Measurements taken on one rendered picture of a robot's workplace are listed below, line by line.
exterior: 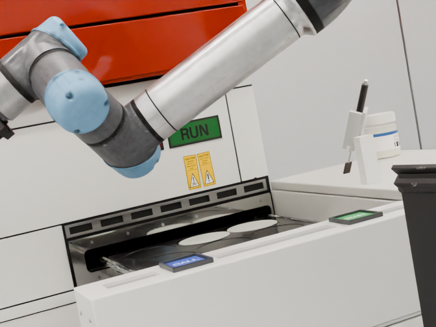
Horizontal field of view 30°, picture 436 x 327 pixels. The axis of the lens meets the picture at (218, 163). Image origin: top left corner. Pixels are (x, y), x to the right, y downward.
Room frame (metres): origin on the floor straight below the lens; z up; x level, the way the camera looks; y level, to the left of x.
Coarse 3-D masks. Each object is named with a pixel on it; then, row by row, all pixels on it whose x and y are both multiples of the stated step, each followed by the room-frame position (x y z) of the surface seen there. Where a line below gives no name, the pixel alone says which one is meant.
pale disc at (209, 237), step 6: (204, 234) 1.58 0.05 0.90; (210, 234) 1.57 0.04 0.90; (216, 234) 1.56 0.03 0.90; (222, 234) 1.54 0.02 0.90; (228, 234) 1.53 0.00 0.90; (186, 240) 1.56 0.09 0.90; (192, 240) 1.54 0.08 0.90; (198, 240) 1.53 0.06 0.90; (204, 240) 1.52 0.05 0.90; (210, 240) 1.50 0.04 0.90
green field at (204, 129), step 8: (200, 120) 1.67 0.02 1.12; (208, 120) 1.68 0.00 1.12; (216, 120) 1.69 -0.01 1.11; (184, 128) 1.66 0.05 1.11; (192, 128) 1.67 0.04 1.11; (200, 128) 1.67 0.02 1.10; (208, 128) 1.68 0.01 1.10; (216, 128) 1.69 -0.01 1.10; (176, 136) 1.65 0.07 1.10; (184, 136) 1.66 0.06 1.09; (192, 136) 1.66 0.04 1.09; (200, 136) 1.67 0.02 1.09; (208, 136) 1.68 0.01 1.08; (216, 136) 1.68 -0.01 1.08; (176, 144) 1.65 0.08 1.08
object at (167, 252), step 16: (272, 224) 1.55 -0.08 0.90; (288, 224) 1.53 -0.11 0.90; (304, 224) 1.49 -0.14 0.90; (176, 240) 1.58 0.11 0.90; (224, 240) 1.49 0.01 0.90; (240, 240) 1.46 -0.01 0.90; (112, 256) 1.53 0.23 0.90; (128, 256) 1.50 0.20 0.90; (144, 256) 1.48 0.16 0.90; (160, 256) 1.45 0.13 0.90; (176, 256) 1.42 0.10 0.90
